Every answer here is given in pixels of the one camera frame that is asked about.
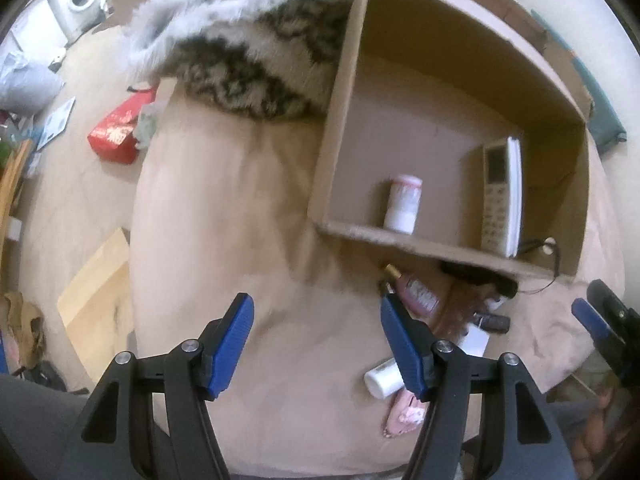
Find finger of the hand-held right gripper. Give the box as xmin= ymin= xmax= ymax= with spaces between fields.
xmin=571 ymin=298 xmax=640 ymax=386
xmin=586 ymin=279 xmax=640 ymax=333

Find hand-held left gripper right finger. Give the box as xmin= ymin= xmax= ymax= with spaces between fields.
xmin=380 ymin=294 xmax=576 ymax=480

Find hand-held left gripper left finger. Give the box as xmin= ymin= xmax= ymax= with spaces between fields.
xmin=55 ymin=292 xmax=255 ymax=480

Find white cylindrical tube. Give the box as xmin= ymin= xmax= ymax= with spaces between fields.
xmin=363 ymin=357 xmax=406 ymax=400

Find black corded device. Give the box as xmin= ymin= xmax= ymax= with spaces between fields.
xmin=517 ymin=237 xmax=560 ymax=293

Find cardboard box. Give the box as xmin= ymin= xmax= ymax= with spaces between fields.
xmin=306 ymin=0 xmax=593 ymax=281

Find pink perfume bottle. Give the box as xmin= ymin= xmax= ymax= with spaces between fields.
xmin=382 ymin=263 xmax=441 ymax=317

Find brown cosmetic bottle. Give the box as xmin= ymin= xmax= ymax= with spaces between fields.
xmin=432 ymin=280 xmax=488 ymax=341

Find white paper card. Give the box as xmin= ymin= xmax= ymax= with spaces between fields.
xmin=457 ymin=330 xmax=491 ymax=358

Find dark brown small bottle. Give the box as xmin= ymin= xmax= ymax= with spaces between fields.
xmin=474 ymin=312 xmax=512 ymax=334

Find person's bare foot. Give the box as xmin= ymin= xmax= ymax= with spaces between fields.
xmin=574 ymin=389 xmax=621 ymax=477

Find small white pink-capped bottle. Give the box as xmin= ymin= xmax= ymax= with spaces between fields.
xmin=383 ymin=175 xmax=423 ymax=235

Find beige bed cover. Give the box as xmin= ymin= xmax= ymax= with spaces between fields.
xmin=127 ymin=0 xmax=626 ymax=477

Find light wooden board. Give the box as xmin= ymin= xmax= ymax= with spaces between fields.
xmin=56 ymin=227 xmax=133 ymax=386

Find white remote control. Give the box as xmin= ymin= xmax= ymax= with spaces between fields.
xmin=481 ymin=136 xmax=523 ymax=259

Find black bag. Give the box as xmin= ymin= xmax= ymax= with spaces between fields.
xmin=20 ymin=360 xmax=68 ymax=393

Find tan cloth bag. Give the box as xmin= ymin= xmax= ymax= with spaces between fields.
xmin=0 ymin=292 xmax=47 ymax=371

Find person's grey trouser leg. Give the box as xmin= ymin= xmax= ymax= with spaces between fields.
xmin=0 ymin=374 xmax=166 ymax=480

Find pale green cloth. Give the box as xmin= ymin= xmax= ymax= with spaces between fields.
xmin=134 ymin=102 xmax=167 ymax=151

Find red gift bag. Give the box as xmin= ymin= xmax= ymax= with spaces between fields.
xmin=87 ymin=87 xmax=161 ymax=165

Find wooden rack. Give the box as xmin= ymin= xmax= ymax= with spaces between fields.
xmin=0 ymin=137 xmax=33 ymax=256

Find papers on floor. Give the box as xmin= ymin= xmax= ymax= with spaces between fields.
xmin=36 ymin=96 xmax=77 ymax=152

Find spotted fur blanket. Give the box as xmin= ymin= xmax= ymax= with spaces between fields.
xmin=122 ymin=0 xmax=366 ymax=122

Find white plastic bag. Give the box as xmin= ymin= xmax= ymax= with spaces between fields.
xmin=0 ymin=50 xmax=66 ymax=112

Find white washing machine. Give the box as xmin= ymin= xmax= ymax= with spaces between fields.
xmin=46 ymin=0 xmax=103 ymax=43

